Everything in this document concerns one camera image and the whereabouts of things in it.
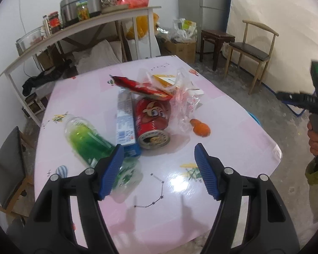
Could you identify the green plastic bottle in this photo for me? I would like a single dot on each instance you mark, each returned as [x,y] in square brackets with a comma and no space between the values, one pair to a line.
[87,143]

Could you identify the white foam box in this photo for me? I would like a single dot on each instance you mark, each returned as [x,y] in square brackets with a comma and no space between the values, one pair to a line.
[143,49]

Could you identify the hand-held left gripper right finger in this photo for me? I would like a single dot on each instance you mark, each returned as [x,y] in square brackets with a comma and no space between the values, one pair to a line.
[205,169]

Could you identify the silver rice cooker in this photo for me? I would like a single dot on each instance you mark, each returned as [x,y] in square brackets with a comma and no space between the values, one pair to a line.
[69,8]

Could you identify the yellow cardboard box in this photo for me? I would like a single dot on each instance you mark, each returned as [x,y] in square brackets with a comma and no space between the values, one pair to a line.
[167,80]

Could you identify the red soda can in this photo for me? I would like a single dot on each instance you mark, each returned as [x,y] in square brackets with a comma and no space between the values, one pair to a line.
[151,116]

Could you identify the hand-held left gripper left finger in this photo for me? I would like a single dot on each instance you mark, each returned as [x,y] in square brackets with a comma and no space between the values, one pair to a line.
[111,172]

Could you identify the grey refrigerator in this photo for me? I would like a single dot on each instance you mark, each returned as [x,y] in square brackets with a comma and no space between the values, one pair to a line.
[201,0]

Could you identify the jar with red lid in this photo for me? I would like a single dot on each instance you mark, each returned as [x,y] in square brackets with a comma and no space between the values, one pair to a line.
[54,21]

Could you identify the clear lidded glass container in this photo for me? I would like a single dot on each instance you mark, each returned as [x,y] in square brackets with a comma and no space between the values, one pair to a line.
[30,41]

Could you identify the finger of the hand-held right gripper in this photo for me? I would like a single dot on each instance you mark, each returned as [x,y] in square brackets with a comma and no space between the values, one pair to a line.
[288,97]

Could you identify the white side table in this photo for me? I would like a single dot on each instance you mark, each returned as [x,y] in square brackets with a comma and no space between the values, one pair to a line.
[69,33]

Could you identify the yellow plastic bag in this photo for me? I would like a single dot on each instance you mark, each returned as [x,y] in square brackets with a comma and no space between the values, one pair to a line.
[143,26]

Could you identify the white plastic bags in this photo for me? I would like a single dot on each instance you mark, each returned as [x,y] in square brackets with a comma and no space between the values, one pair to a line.
[182,30]

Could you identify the wooden chair with dark seat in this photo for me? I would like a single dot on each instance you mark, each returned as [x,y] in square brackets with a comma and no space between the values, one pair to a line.
[250,49]

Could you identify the crumpled clear plastic bag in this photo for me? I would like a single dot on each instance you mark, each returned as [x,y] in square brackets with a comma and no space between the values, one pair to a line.
[185,105]

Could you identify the wooden chair with black seat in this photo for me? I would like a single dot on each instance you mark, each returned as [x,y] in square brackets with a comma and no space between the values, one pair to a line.
[10,169]

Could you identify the jar of yellow pickles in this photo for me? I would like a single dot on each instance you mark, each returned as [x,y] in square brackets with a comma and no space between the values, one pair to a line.
[83,12]

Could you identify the white cloth sack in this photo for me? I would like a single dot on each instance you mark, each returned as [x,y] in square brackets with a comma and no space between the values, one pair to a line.
[95,57]

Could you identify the black clothing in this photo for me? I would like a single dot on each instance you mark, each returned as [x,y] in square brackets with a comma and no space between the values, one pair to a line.
[42,80]

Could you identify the red snack packet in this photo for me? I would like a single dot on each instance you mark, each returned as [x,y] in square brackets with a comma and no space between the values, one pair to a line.
[137,87]

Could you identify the blue toothpaste box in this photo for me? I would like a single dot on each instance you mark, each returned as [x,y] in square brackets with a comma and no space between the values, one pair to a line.
[124,121]

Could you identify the orange peel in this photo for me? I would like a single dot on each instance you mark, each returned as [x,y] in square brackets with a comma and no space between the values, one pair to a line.
[201,129]

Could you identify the blue plastic basket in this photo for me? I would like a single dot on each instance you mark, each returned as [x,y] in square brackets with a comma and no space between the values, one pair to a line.
[255,119]

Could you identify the dark wooden stool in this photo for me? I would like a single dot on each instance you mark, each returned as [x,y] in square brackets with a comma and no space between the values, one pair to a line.
[217,35]

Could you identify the person's right hand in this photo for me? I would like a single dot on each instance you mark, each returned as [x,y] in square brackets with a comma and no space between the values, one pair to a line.
[314,143]

